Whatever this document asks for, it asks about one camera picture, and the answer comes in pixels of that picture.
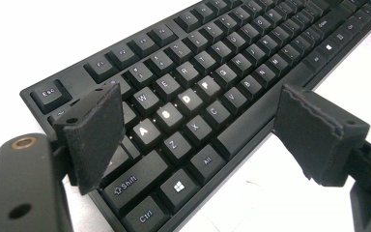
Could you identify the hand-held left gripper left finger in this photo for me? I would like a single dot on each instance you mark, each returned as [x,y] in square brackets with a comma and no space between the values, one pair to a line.
[93,141]

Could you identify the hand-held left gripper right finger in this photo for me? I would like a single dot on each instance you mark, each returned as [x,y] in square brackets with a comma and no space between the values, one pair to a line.
[312,141]

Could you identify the black computer keyboard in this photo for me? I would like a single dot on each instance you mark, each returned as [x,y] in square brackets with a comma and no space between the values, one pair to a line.
[225,96]

